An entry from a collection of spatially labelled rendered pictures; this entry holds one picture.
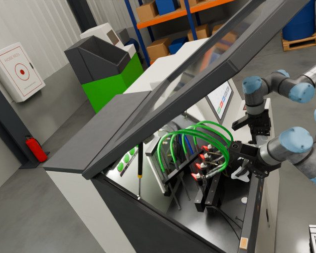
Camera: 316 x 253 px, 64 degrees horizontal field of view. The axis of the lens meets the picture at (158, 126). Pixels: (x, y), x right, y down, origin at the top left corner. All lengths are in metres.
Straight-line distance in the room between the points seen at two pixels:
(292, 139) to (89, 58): 4.32
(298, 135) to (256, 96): 0.37
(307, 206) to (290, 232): 0.31
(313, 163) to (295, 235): 1.69
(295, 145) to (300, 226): 1.80
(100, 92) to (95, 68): 0.49
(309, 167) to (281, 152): 0.08
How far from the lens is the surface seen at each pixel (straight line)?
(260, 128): 1.21
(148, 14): 6.65
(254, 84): 1.10
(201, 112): 1.55
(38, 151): 4.83
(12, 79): 5.20
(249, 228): 1.38
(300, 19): 5.78
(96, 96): 5.12
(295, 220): 2.58
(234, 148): 0.93
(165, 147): 1.62
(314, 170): 0.84
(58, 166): 1.26
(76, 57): 4.93
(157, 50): 6.84
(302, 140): 0.81
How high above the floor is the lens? 2.08
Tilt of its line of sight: 29 degrees down
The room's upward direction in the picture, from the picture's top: 21 degrees counter-clockwise
